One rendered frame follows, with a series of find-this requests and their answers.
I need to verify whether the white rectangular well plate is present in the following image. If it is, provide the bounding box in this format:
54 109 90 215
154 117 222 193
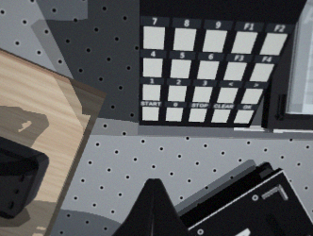
285 0 313 114

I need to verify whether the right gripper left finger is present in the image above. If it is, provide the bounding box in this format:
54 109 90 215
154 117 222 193
112 178 154 236

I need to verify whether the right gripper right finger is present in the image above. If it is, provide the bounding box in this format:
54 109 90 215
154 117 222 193
153 178 193 236

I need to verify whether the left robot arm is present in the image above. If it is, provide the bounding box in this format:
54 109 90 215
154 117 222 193
0 148 39 219

